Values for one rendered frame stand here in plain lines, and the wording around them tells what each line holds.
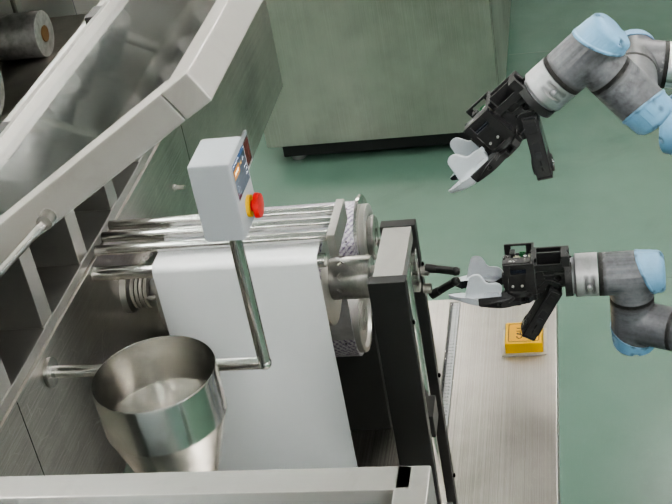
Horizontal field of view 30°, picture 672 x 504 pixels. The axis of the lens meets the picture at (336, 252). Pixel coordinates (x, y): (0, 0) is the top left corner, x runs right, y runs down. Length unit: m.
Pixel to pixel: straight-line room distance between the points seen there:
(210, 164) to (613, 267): 0.95
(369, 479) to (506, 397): 1.20
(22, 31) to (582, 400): 3.59
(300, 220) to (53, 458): 0.47
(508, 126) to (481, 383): 0.55
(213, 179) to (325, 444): 0.63
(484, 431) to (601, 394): 1.52
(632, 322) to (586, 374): 1.58
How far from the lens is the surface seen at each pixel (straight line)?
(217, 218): 1.43
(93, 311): 1.82
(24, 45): 6.28
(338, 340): 2.00
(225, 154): 1.41
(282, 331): 1.79
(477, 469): 2.13
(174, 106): 1.01
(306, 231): 1.78
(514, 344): 2.36
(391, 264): 1.66
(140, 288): 1.90
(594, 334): 3.93
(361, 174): 4.99
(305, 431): 1.90
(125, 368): 1.46
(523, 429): 2.20
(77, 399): 1.76
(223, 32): 1.08
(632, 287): 2.16
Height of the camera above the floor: 2.32
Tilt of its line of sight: 31 degrees down
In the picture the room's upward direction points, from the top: 11 degrees counter-clockwise
